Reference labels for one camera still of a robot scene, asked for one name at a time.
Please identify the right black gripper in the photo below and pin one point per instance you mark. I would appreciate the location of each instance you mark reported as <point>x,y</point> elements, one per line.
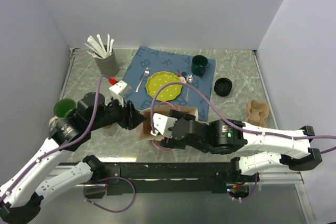
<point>173,142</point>

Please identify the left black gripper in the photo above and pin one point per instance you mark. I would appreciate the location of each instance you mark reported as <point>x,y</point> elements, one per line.
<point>130,117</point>

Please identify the pink paper gift bag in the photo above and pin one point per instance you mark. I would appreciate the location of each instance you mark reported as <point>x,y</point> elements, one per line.
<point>163,108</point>

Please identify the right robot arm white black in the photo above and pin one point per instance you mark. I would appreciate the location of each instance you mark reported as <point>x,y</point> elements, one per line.
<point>274,148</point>

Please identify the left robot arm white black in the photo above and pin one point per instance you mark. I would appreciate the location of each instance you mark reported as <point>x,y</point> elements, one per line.
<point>23,196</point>

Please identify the stack of brown paper cups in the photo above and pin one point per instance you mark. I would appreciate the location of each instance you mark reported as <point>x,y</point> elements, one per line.
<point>108,126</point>

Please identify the silver fork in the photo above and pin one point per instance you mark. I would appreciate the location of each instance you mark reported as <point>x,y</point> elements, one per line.
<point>146,73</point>

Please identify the silver spoon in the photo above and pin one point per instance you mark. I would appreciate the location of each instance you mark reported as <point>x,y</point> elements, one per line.
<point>189,80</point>

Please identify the cartoon mouse figurine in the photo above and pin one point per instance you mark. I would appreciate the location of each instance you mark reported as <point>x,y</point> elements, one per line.
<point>182,77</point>

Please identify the stack of black lids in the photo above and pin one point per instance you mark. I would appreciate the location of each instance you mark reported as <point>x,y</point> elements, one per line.
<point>223,87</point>

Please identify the blue alphabet cloth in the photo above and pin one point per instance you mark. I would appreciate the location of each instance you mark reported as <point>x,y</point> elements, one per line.
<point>163,69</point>

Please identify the grey straw holder cup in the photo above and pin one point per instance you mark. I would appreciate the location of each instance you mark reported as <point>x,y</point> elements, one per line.
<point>108,66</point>

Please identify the dark green mug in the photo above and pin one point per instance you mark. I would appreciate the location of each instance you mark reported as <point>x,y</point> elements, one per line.
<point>199,65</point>

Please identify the green interior enamel mug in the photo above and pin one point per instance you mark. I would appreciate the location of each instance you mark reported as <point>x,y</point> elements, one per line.
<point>62,108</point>

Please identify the white wrapped straws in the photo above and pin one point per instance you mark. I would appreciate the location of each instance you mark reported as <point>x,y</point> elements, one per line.
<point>98,49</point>

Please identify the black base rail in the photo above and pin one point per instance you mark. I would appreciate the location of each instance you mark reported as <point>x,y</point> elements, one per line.
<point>169,177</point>

